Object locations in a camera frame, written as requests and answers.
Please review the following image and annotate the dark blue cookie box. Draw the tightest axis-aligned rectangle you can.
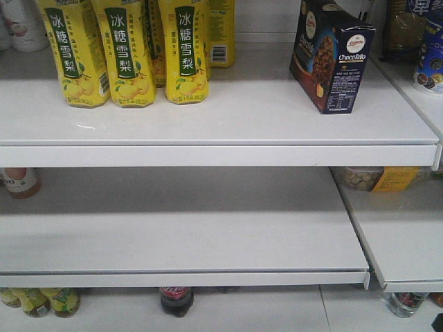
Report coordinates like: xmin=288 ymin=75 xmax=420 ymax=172
xmin=289 ymin=1 xmax=376 ymax=114

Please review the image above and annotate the white supermarket shelf unit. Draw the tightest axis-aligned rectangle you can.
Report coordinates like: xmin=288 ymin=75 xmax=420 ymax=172
xmin=1 ymin=1 xmax=442 ymax=331

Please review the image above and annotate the dark cola bottle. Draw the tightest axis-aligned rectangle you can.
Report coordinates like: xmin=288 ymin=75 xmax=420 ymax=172
xmin=159 ymin=286 xmax=195 ymax=317

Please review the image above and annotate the yellow pear drink bottle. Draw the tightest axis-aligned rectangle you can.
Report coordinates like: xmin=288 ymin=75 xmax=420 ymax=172
xmin=36 ymin=1 xmax=110 ymax=109
xmin=92 ymin=1 xmax=156 ymax=108
xmin=159 ymin=1 xmax=210 ymax=105

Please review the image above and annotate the green tea bottle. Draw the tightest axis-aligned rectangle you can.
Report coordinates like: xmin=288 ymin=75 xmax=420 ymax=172
xmin=10 ymin=288 xmax=51 ymax=318
xmin=39 ymin=288 xmax=80 ymax=318

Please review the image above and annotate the blue white snack cup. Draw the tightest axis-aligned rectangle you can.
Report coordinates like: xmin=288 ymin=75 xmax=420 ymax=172
xmin=413 ymin=10 xmax=442 ymax=98

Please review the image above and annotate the brown biscuit pack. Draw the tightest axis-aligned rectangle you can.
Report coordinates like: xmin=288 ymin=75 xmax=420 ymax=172
xmin=382 ymin=1 xmax=426 ymax=62

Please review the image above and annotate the clear water bottle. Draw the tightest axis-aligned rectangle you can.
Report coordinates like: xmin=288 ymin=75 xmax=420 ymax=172
xmin=388 ymin=292 xmax=429 ymax=318

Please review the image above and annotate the white peach drink bottle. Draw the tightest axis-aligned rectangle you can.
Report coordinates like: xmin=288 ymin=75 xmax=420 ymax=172
xmin=1 ymin=0 xmax=49 ymax=53

